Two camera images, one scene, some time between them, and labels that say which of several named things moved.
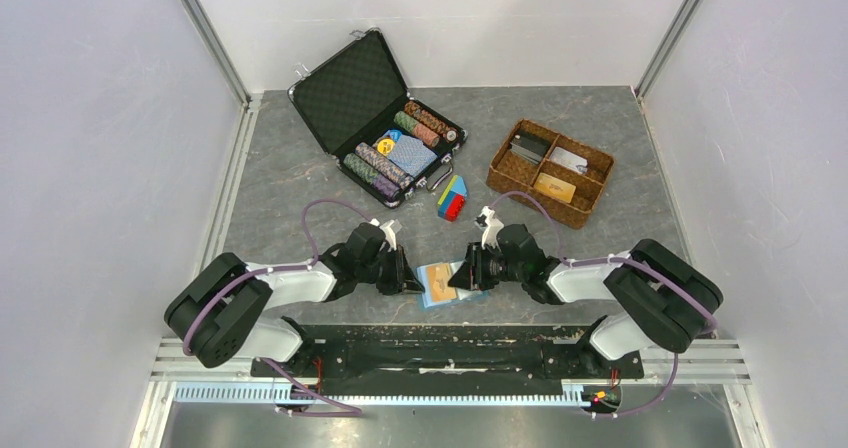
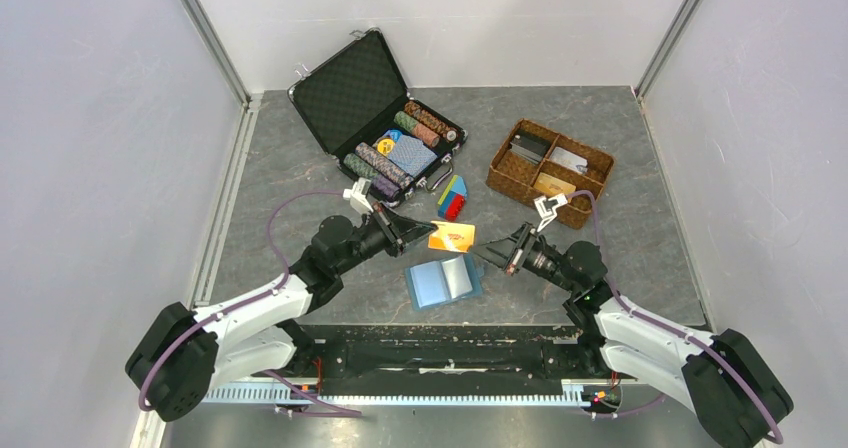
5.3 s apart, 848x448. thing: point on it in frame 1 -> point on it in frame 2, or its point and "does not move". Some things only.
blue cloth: [435, 288] does not move
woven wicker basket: [565, 174] does not move
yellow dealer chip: [385, 146] does not move
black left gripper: [403, 277] -> [399, 230]
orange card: [439, 276] -> [452, 237]
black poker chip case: [358, 108] does not move
